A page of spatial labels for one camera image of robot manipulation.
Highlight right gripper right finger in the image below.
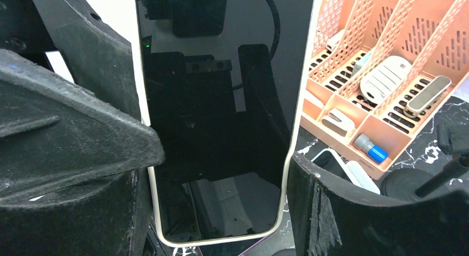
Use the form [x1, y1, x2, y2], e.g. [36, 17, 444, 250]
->
[287, 153, 468, 255]

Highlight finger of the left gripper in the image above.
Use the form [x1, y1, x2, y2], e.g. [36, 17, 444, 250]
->
[32, 0, 141, 119]

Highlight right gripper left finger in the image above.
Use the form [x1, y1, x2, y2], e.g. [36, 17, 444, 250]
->
[1, 49, 165, 255]

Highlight black round-base phone stand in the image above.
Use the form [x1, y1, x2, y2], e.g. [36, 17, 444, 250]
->
[381, 122, 469, 202]

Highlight magenta-edged black smartphone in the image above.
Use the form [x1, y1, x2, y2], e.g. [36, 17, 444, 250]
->
[199, 238, 274, 255]

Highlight pink-cased tall smartphone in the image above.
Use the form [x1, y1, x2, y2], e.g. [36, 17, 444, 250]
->
[135, 0, 314, 247]

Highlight white folding phone stand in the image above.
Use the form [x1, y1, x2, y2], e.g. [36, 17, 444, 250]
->
[345, 160, 381, 195]

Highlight blue-edged smartphone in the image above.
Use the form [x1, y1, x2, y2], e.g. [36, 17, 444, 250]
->
[312, 148, 361, 186]

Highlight grey bottle blue cap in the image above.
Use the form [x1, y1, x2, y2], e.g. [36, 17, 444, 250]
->
[353, 134, 388, 164]

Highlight white stapler in organizer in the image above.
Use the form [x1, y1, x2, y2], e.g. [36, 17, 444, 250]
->
[321, 108, 356, 137]

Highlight white oval label tag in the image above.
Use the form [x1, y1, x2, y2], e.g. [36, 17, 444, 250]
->
[359, 55, 412, 105]

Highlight green white small box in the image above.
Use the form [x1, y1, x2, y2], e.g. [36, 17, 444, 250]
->
[352, 48, 374, 76]

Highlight orange plastic file organizer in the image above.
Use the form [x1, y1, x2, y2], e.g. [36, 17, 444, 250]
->
[300, 0, 468, 179]

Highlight beige long stapler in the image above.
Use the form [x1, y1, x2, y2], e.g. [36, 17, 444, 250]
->
[404, 75, 451, 118]

